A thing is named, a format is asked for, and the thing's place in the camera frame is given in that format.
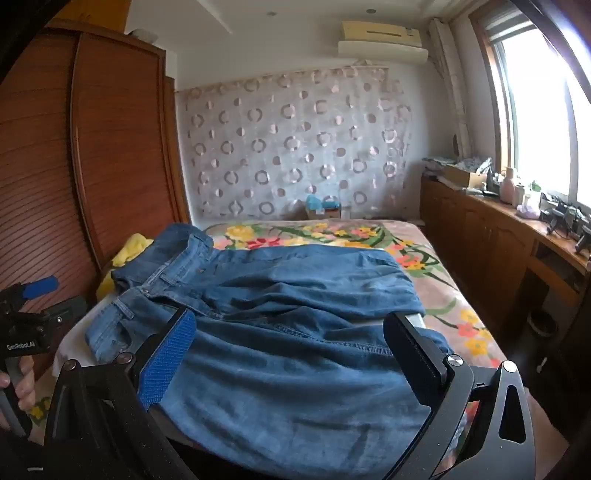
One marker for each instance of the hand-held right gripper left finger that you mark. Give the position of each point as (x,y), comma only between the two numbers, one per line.
(168,357)

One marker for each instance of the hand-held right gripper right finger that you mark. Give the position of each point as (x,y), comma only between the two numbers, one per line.
(411,355)

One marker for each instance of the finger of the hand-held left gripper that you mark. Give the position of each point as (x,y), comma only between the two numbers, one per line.
(64,314)
(41,286)

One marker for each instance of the blue denim pants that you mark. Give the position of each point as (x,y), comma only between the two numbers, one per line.
(286,332)

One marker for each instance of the person's left hand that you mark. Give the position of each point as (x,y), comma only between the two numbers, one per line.
(27,385)

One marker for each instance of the strawberry print sheet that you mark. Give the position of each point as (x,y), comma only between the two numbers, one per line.
(76,341)

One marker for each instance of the floral blanket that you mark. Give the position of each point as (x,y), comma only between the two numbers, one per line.
(443,295)

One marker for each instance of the yellow cloth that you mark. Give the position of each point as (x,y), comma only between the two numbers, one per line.
(129,251)

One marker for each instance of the dark trash bin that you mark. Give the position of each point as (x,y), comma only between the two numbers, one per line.
(541,323)

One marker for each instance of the wooden window cabinet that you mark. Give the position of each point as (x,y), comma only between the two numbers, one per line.
(480,230)

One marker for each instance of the wooden wardrobe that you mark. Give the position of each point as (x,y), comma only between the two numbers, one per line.
(106,138)

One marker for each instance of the cardboard box with blue items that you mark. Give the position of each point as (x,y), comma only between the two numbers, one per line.
(323,207)

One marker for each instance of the purple object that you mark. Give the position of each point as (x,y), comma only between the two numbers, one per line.
(526,211)

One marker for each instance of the open cardboard box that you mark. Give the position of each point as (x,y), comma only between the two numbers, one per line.
(464,177)

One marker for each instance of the stack of folded cloths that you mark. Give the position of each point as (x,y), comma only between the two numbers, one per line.
(436,167)

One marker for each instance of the pink bottle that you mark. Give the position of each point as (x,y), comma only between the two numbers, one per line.
(509,187)

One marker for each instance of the green capped bottle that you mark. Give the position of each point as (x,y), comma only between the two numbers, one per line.
(535,194)

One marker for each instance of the black device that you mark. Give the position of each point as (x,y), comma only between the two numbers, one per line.
(565,219)

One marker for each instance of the circle patterned sheer curtain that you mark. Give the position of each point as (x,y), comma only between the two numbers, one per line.
(295,147)

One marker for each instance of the white object on wardrobe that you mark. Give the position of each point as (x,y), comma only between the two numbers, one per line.
(144,33)

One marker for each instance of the gathered window curtain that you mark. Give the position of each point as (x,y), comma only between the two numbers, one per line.
(450,83)

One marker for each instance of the window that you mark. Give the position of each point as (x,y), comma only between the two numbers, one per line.
(535,101)

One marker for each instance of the wall air conditioner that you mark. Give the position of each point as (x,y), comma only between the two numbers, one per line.
(383,44)

